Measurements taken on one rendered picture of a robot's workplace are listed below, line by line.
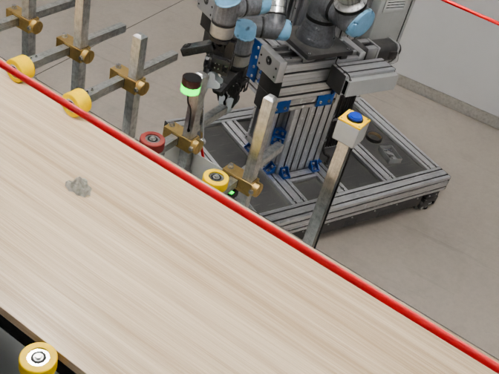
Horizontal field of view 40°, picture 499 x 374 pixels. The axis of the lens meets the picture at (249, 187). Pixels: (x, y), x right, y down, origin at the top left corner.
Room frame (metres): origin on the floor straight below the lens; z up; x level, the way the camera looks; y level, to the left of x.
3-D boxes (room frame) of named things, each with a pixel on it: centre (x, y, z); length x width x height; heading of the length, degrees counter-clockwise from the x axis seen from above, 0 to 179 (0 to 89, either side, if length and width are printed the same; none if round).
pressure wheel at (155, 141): (1.72, 0.33, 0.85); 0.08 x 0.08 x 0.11
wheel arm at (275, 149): (1.80, 0.02, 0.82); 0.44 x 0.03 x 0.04; 156
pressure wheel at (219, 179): (1.62, 0.10, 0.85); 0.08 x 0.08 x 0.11
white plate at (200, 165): (1.85, 0.20, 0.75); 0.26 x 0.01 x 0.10; 66
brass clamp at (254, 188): (1.75, 0.03, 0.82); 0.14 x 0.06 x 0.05; 66
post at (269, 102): (1.74, 0.01, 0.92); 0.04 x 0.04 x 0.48; 66
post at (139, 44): (1.94, 0.46, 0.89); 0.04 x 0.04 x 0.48; 66
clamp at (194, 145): (1.85, 0.26, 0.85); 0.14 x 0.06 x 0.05; 66
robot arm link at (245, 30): (2.12, 0.16, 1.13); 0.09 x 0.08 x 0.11; 18
